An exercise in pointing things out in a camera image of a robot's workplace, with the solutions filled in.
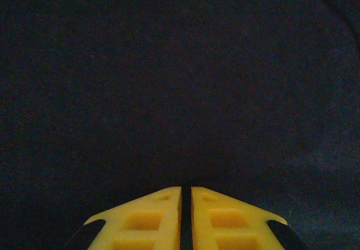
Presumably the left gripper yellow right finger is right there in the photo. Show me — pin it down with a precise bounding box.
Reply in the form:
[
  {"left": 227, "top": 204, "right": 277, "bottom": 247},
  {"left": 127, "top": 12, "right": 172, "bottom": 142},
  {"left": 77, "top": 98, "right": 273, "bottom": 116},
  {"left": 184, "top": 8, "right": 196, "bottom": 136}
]
[{"left": 191, "top": 186, "right": 309, "bottom": 250}]

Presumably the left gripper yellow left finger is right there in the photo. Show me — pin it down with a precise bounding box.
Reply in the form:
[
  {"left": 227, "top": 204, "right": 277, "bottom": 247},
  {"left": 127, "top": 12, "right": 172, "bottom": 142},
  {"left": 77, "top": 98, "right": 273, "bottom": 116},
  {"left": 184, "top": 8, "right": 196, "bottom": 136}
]
[{"left": 67, "top": 186, "right": 182, "bottom": 250}]

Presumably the black t-shirt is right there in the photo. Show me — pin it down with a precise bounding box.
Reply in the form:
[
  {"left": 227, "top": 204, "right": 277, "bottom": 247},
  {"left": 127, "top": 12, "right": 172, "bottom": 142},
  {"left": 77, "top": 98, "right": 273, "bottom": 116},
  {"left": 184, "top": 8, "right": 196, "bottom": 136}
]
[{"left": 0, "top": 0, "right": 360, "bottom": 250}]

